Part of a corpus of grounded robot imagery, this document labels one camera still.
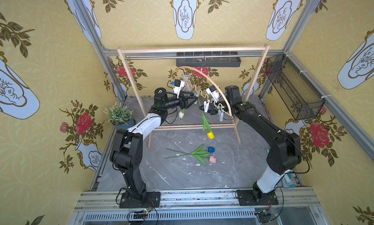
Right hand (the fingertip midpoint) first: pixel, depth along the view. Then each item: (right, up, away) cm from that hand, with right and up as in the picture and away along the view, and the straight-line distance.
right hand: (199, 110), depth 80 cm
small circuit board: (-30, -53, -8) cm, 61 cm away
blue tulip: (+1, -25, +13) cm, 28 cm away
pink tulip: (+1, -28, +9) cm, 29 cm away
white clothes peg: (+3, +2, -6) cm, 7 cm away
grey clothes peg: (+9, -2, -11) cm, 14 cm away
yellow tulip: (+6, -13, 0) cm, 15 cm away
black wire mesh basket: (+58, +7, +5) cm, 59 cm away
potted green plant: (-48, -4, +9) cm, 49 cm away
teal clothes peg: (-2, +8, -3) cm, 9 cm away
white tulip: (-11, -2, +12) cm, 16 cm away
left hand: (-1, +7, -1) cm, 7 cm away
